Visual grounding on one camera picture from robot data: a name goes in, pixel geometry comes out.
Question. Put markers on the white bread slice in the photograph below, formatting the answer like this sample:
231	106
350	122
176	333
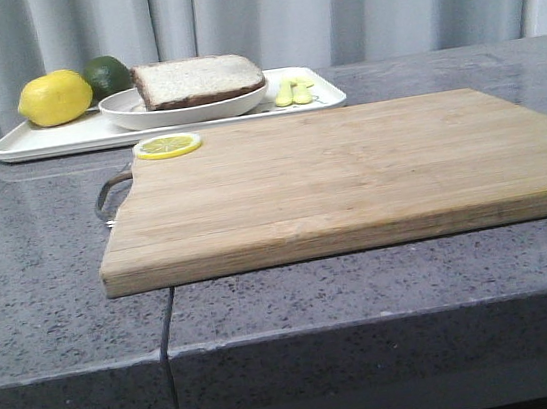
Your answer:
190	82

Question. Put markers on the white round plate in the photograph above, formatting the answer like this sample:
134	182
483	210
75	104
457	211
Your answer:
127	110

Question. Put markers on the white rectangular tray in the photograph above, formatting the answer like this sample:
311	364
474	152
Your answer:
95	131

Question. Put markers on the wooden cutting board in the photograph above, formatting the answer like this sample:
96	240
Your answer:
271	192

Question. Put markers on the lemon slice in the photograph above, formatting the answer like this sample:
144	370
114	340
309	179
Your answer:
167	146

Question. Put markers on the grey curtain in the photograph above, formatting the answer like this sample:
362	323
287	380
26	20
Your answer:
38	36

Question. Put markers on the green lime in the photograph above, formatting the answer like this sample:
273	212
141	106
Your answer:
106	75

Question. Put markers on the yellow lemon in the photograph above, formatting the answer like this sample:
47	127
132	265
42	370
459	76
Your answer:
55	98

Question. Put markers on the metal cutting board handle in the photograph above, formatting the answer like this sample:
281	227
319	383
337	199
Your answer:
108	218

